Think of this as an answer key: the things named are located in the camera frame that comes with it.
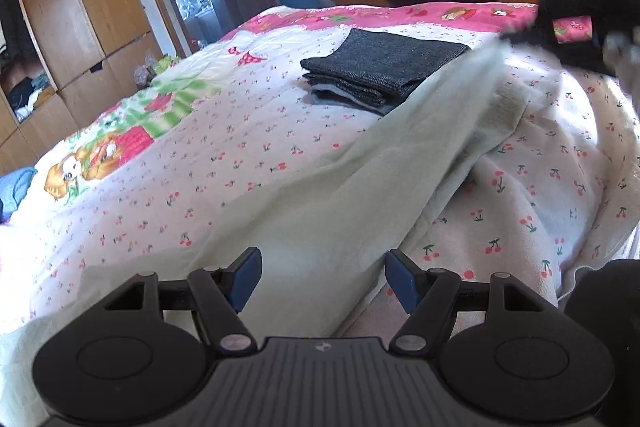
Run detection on blue pillow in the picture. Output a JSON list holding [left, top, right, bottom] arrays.
[[0, 167, 38, 223]]

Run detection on cherry printed bed sheet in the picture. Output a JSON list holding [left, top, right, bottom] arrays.
[[0, 2, 640, 358]]

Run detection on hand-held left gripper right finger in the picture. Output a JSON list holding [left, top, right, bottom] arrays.
[[385, 249, 546, 355]]

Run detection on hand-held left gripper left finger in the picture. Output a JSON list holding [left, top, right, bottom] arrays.
[[102, 247, 263, 355]]

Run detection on light green pants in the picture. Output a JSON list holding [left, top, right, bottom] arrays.
[[0, 38, 533, 413]]

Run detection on pile of clothes in wardrobe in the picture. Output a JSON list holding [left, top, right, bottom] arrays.
[[0, 57, 56, 124]]

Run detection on plastic bag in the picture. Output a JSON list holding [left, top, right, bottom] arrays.
[[132, 49, 181, 88]]

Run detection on blue grey folded jeans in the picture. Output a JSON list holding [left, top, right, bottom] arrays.
[[305, 79, 401, 116]]

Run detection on dark grey folded pants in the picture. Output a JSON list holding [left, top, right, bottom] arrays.
[[300, 28, 472, 110]]

